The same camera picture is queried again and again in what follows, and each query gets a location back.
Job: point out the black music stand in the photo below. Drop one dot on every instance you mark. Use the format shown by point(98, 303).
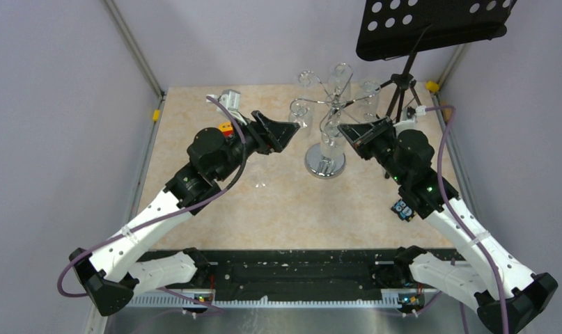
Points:
point(394, 29)

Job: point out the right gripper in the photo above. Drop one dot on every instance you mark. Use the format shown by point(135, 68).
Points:
point(360, 134)

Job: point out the red and yellow block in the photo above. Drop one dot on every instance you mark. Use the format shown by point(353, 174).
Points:
point(227, 129)

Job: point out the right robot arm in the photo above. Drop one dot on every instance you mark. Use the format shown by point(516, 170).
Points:
point(505, 294)

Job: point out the removed wine glass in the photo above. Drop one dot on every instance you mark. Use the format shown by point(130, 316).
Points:
point(332, 141)
point(257, 170)

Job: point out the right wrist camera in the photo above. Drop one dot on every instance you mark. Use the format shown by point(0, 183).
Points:
point(409, 118)

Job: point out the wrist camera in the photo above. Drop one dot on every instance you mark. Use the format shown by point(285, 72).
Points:
point(409, 118)
point(231, 100)

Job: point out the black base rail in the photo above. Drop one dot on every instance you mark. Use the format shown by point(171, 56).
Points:
point(302, 275)

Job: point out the chrome wine glass rack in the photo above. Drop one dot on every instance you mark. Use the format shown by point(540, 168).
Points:
point(335, 109)

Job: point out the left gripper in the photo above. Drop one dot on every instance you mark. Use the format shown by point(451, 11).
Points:
point(274, 133)

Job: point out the yellow corner clip right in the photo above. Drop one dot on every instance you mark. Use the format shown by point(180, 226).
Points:
point(432, 87)

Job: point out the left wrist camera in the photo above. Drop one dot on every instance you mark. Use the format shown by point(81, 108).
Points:
point(231, 100)

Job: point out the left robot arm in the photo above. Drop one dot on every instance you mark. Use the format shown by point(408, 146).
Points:
point(113, 274)

